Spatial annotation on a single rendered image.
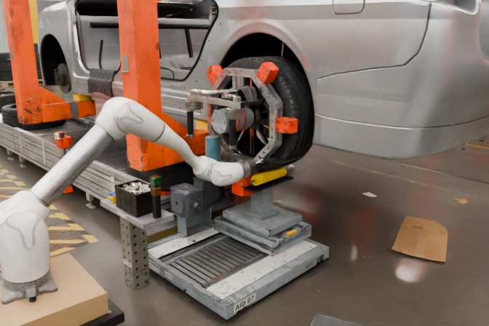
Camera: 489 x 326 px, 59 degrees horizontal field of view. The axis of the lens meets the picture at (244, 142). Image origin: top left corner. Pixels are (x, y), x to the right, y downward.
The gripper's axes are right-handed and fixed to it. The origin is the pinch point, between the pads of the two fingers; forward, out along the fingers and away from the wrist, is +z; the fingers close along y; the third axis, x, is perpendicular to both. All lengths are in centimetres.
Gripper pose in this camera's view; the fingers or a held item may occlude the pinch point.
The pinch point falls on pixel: (272, 161)
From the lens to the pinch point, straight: 234.3
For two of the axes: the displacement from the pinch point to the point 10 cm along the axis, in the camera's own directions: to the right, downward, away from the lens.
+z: 7.1, -1.7, 6.9
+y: 5.0, -5.7, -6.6
